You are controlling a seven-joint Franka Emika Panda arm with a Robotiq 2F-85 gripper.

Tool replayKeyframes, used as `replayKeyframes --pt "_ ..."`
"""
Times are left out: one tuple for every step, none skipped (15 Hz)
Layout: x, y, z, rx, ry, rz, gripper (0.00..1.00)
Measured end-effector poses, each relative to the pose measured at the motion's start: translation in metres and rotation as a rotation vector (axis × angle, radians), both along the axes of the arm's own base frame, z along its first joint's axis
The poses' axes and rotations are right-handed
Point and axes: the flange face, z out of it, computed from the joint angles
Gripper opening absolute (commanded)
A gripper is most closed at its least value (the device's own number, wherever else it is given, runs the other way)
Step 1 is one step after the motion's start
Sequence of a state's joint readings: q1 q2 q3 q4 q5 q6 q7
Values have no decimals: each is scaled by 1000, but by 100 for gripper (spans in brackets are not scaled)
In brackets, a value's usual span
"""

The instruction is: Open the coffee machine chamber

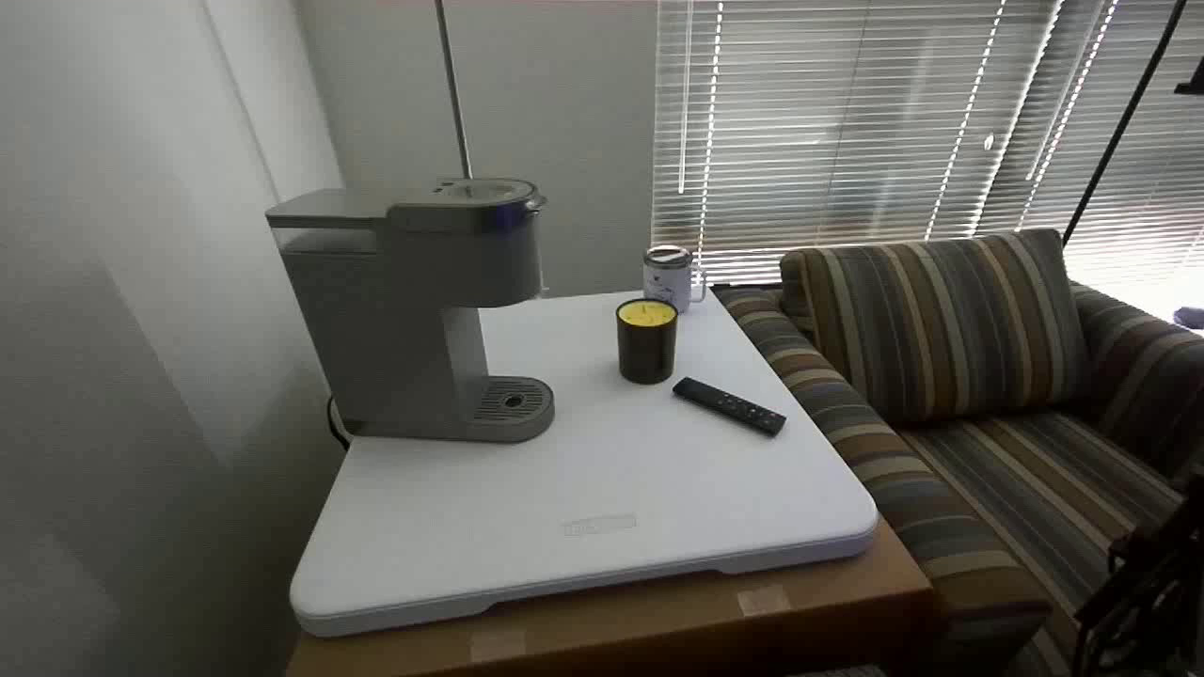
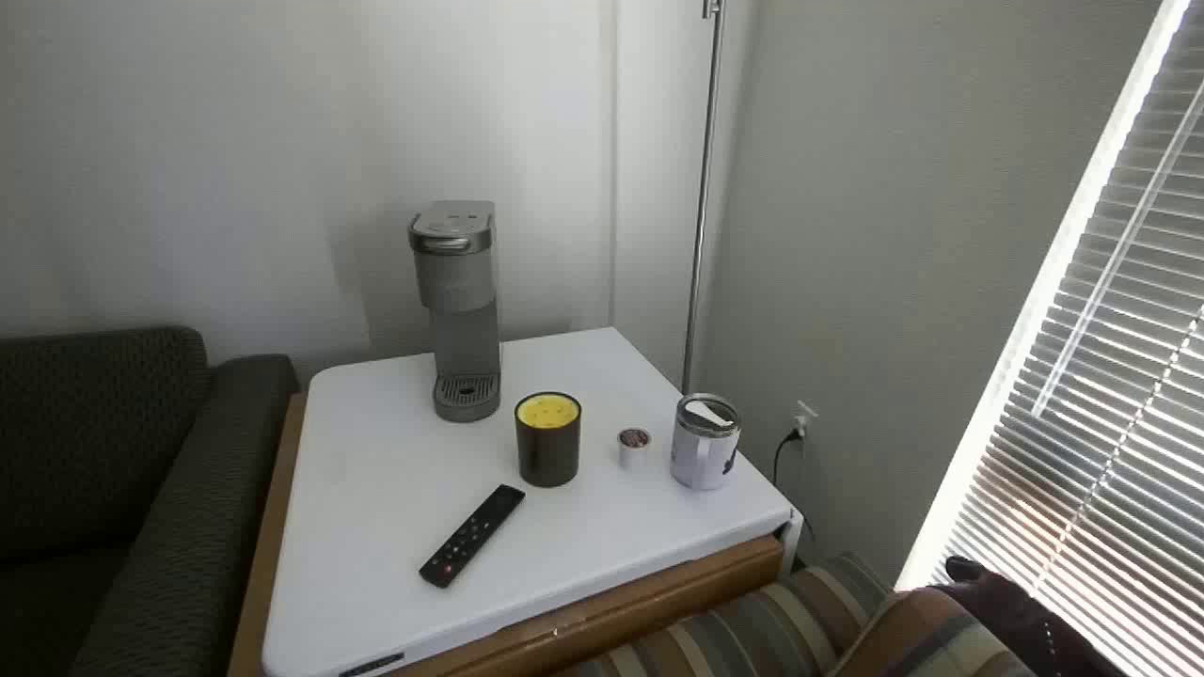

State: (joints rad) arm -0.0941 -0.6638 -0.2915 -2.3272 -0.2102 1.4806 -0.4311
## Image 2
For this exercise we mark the grey coffee machine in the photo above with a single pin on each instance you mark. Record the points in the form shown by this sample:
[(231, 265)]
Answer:
[(460, 341)]

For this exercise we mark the grey coffee machine lid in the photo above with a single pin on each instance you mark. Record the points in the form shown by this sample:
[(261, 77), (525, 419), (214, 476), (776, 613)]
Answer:
[(453, 227)]

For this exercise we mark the small coffee pod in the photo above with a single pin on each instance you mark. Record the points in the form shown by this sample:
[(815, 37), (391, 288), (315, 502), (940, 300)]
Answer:
[(633, 448)]

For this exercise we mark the dark jar yellow candle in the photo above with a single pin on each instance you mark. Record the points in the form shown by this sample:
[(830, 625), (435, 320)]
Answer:
[(547, 445)]

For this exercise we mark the white mug metal rim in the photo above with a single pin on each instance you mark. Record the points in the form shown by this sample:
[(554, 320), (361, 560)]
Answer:
[(697, 453)]

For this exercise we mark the thin metal pole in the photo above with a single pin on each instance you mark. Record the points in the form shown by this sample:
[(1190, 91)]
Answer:
[(702, 188)]

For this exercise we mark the black remote control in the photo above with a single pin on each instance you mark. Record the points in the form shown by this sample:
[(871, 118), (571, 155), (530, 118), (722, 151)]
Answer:
[(472, 536)]

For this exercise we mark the white plastic board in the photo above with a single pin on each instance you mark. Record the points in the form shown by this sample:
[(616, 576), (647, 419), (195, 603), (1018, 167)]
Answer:
[(379, 502)]

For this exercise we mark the striped sofa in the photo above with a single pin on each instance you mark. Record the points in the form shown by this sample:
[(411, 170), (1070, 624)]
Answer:
[(754, 634)]

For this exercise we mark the white window blinds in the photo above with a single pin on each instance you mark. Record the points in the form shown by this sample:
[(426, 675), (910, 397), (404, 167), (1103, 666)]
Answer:
[(1117, 377)]

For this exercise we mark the dark grey sofa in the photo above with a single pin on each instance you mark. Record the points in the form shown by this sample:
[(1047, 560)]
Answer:
[(116, 502)]

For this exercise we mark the white wall outlet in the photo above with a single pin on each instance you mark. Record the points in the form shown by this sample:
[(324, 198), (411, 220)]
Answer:
[(805, 415)]

